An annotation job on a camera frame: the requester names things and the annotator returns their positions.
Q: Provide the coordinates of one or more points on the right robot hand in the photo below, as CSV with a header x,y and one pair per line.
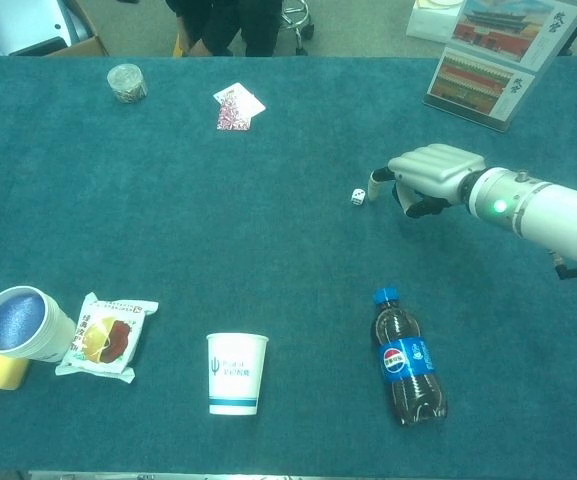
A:
x,y
438,170

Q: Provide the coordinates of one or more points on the white die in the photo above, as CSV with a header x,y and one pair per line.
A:
x,y
358,196

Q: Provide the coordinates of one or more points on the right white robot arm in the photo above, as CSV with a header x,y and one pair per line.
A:
x,y
543,210

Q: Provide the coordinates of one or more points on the palace picture display stand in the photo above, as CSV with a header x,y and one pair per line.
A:
x,y
488,70

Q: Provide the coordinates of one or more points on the white box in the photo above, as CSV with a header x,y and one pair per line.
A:
x,y
430,22

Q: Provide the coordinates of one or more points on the Pepsi cola bottle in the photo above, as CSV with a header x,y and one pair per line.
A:
x,y
408,360

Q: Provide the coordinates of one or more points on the white face playing card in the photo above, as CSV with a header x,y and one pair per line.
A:
x,y
250,102

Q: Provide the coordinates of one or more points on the chrome office stool base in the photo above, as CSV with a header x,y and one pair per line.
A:
x,y
298,20

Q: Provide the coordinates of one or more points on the patterned back playing card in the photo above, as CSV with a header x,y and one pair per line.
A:
x,y
230,120

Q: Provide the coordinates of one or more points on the teal felt table cloth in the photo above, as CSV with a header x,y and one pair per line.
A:
x,y
218,225

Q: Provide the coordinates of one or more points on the person in black clothes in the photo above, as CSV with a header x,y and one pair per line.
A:
x,y
228,25

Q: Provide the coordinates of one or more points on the white paper cup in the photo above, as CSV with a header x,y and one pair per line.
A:
x,y
235,375

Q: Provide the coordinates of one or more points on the small round tin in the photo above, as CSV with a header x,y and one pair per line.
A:
x,y
127,84

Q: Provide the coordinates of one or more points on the cardboard box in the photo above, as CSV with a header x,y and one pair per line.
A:
x,y
85,47

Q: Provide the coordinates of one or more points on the white snack packet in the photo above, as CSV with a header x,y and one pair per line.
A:
x,y
105,340

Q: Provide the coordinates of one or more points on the white device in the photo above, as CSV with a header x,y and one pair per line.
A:
x,y
23,25

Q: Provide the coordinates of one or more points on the white canister with blue inside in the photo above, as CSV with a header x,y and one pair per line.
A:
x,y
18,325

